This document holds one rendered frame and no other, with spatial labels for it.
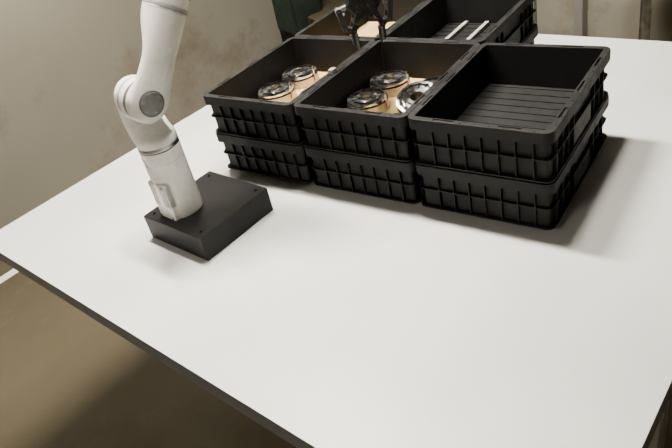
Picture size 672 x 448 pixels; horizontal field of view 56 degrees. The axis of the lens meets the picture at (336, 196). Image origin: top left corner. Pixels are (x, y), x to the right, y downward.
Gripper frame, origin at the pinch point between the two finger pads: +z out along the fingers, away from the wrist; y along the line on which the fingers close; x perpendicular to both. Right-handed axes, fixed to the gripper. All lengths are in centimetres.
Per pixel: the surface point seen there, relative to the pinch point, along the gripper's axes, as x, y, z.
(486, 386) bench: -80, -8, 30
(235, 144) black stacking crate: 7.8, -38.3, 20.8
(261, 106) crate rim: -1.8, -29.0, 8.5
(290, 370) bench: -65, -37, 30
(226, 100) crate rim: 6.5, -36.9, 7.9
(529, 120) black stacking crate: -27.7, 26.1, 17.5
